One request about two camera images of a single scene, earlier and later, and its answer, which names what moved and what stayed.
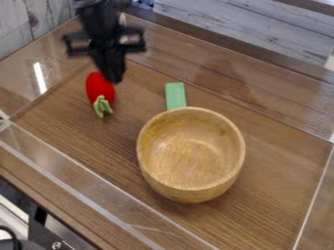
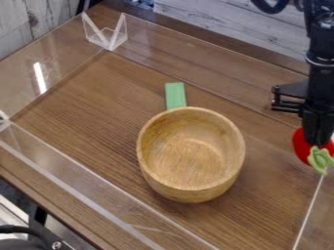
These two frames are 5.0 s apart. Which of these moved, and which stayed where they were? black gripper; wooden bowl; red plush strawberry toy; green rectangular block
Moved: black gripper; red plush strawberry toy
Stayed: green rectangular block; wooden bowl
